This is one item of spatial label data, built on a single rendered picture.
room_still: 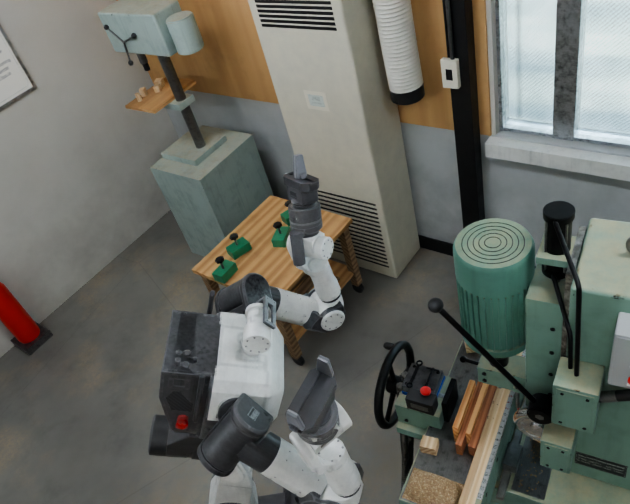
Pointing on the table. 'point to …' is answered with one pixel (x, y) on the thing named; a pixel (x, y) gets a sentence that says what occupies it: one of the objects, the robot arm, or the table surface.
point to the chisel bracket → (501, 374)
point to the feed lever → (538, 406)
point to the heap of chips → (431, 489)
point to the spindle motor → (494, 283)
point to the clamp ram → (449, 399)
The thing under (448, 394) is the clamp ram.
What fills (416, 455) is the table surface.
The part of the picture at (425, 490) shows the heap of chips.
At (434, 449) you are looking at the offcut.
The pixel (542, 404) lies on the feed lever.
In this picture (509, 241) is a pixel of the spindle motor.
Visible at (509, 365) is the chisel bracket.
